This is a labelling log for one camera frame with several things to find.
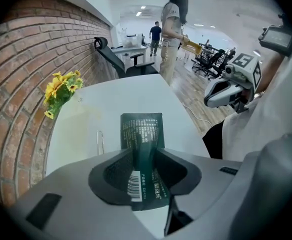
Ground black mesh office chair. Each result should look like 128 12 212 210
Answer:
93 36 160 80

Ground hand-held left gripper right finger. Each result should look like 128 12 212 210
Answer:
156 147 261 240

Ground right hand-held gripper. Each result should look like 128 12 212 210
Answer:
203 52 262 114

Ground clear plastic storage box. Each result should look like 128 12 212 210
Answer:
122 33 140 49

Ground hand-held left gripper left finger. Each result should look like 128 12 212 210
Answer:
8 147 152 240

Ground green tissues pack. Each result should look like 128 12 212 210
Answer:
120 112 174 212

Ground yellow hand-held tool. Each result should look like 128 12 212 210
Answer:
180 35 203 57

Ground person's black trousers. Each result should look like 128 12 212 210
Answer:
201 120 224 160

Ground person's right forearm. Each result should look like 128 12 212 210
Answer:
254 53 287 97

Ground black head-worn camera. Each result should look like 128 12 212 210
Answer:
257 13 292 58

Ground white floor cable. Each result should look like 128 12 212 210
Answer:
181 103 213 124

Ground white office desk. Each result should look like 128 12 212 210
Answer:
110 45 148 65

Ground yellow artificial sunflower bunch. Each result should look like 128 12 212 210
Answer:
42 69 84 120

